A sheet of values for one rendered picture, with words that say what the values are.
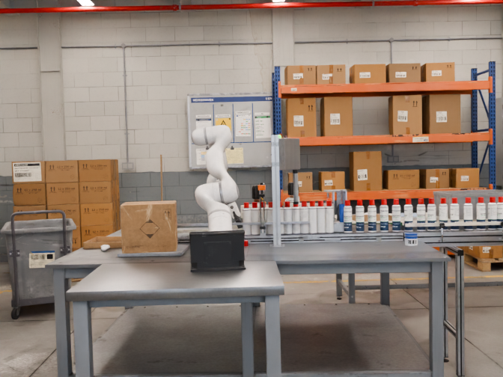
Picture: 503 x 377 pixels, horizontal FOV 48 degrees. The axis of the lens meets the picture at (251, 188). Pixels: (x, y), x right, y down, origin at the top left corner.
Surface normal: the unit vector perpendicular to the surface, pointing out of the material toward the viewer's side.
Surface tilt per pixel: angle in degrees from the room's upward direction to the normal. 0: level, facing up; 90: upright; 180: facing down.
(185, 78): 90
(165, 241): 90
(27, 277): 93
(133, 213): 90
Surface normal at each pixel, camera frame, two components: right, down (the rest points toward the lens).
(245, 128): 0.07, 0.07
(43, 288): 0.34, 0.10
